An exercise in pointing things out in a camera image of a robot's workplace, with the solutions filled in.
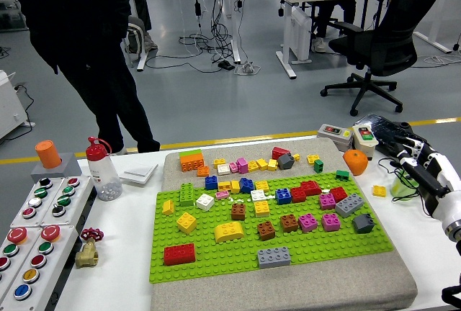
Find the orange brick with green top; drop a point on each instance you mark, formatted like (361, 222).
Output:
(191, 161)

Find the seated person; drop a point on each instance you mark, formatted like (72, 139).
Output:
(141, 12)
(333, 16)

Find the grey box with blue button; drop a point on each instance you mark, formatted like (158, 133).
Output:
(43, 286)

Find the grey box with white button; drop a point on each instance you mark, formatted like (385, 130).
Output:
(27, 217)

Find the clear bottle red cap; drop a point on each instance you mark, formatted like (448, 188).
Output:
(102, 170)

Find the black floor adapter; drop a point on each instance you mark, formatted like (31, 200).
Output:
(226, 65)

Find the orange cylinder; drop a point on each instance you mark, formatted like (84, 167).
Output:
(48, 153)

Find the yellow curved brick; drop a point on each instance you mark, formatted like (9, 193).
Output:
(228, 232)

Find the yellow square brick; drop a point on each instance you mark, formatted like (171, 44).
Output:
(312, 159)
(253, 166)
(262, 185)
(186, 222)
(261, 208)
(262, 164)
(272, 164)
(379, 190)
(219, 163)

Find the clear storage case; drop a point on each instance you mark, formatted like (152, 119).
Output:
(11, 16)

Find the white cabinet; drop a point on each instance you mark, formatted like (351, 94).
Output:
(11, 109)

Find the white wall switch plate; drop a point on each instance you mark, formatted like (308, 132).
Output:
(138, 173)

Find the flat pink brick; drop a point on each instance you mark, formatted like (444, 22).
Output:
(222, 194)

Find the lime green tall brick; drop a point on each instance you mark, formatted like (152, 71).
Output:
(187, 194)

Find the grey box two green buttons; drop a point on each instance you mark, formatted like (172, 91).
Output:
(79, 196)

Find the orange fruit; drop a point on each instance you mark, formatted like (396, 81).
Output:
(356, 162)

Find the narrow yellow brick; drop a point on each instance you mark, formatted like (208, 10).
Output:
(235, 186)

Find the small pink brick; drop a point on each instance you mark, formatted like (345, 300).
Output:
(233, 167)

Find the grey two-button switch box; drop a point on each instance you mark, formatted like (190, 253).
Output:
(335, 134)

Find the dark grey sloped brick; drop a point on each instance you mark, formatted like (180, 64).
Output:
(363, 223)
(286, 161)

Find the small yellow sloped brick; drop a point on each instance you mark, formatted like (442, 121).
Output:
(168, 207)

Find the grey emergency-stop button box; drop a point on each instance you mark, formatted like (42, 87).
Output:
(19, 253)

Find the grey-brown mat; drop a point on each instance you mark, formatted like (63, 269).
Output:
(288, 289)

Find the grey long brick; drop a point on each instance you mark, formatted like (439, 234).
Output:
(348, 204)
(274, 257)

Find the tall pink brick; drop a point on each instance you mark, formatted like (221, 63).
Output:
(242, 165)

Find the green translucent cup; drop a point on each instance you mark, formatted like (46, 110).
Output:
(398, 190)

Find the blue square brick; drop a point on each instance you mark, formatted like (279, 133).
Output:
(283, 196)
(247, 185)
(211, 182)

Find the white red-green button box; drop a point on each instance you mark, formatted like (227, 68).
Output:
(364, 140)

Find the white square brick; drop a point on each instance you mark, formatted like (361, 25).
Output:
(223, 169)
(258, 195)
(205, 202)

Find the black office chair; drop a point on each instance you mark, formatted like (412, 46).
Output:
(396, 30)

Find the tiny yellow brick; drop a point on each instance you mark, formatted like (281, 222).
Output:
(296, 157)

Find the black handheld device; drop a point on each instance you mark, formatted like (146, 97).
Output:
(381, 127)

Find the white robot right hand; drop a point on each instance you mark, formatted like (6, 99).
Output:
(448, 196)

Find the brass valve red handwheel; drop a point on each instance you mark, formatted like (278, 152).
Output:
(87, 253)

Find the flat yellow brick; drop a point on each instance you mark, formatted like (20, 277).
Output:
(224, 185)

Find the grey square block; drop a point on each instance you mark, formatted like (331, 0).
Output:
(68, 167)

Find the green studded baseplate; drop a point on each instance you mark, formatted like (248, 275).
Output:
(216, 253)

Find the white computer tower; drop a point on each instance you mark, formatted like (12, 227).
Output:
(300, 37)

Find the small orange brick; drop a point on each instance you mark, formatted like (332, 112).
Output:
(203, 171)

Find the white power strip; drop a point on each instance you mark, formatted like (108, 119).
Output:
(246, 69)

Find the dark green brick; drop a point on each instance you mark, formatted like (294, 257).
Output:
(318, 166)
(342, 175)

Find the brown square brick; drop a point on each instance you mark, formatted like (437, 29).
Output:
(266, 230)
(238, 211)
(289, 223)

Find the red square brick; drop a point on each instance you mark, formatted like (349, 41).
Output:
(297, 195)
(338, 194)

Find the pink square brick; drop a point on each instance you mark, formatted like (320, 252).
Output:
(330, 221)
(327, 201)
(308, 222)

